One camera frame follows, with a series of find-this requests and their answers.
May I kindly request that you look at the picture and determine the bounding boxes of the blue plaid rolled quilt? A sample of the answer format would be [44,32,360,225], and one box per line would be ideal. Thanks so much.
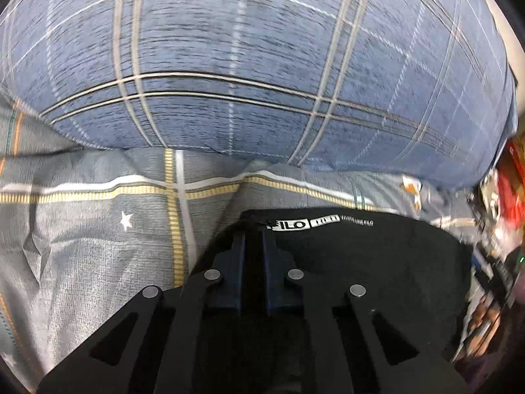
[1,0,517,188]

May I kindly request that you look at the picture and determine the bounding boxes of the grey patterned bed sheet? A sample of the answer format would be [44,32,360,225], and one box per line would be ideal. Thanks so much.
[1,92,479,391]

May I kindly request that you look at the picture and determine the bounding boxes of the black pants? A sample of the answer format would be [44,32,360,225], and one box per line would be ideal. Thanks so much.
[194,207,473,359]

